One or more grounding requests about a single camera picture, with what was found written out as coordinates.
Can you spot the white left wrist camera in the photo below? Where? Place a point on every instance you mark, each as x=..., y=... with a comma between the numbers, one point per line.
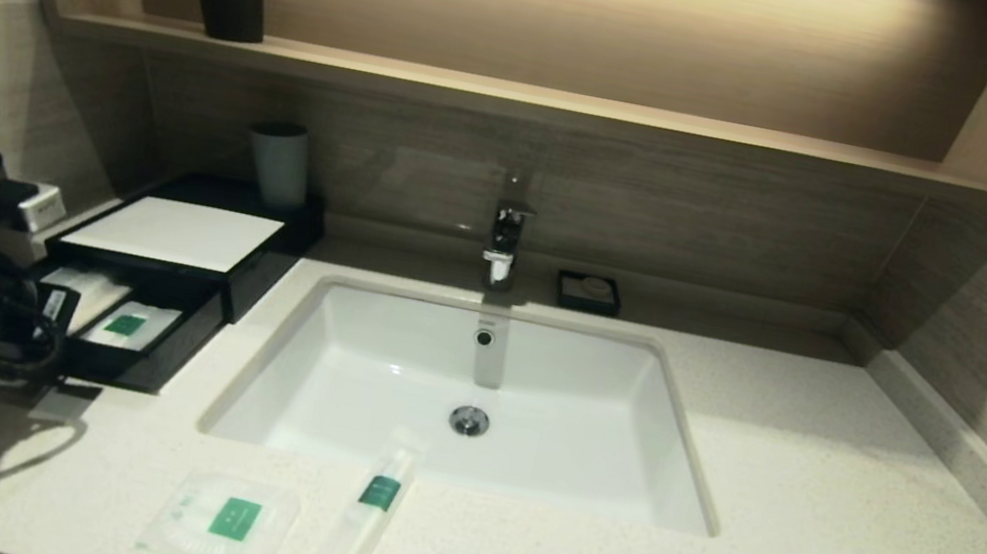
x=42, y=208

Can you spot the frosted vanity kit packet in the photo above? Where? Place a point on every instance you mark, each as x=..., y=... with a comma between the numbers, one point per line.
x=135, y=325

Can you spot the chrome faucet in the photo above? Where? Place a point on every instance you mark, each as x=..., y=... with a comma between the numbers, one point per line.
x=509, y=231

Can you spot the frosted packet green characters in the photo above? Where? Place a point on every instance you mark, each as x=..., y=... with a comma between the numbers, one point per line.
x=90, y=292

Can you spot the pale grey cup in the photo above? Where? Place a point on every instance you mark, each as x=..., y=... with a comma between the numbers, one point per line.
x=279, y=168

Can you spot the square frosted packet green label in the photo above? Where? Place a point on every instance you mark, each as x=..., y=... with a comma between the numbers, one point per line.
x=227, y=520

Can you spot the black soap dish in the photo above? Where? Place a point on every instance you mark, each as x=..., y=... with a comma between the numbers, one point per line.
x=563, y=297

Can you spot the long frosted toothbrush packet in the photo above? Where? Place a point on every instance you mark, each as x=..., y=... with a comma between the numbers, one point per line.
x=371, y=509

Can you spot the white ceramic sink basin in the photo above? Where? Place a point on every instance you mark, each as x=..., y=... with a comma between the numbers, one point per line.
x=577, y=434

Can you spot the black box white ribbed top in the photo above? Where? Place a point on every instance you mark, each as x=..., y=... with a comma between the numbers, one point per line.
x=177, y=231

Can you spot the chrome drain stopper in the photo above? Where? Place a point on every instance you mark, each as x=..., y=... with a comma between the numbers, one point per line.
x=469, y=421

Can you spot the round pale soap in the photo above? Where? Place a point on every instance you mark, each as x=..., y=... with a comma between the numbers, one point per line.
x=595, y=287

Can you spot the wooden wall shelf niche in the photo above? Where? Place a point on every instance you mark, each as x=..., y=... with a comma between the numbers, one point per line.
x=535, y=102

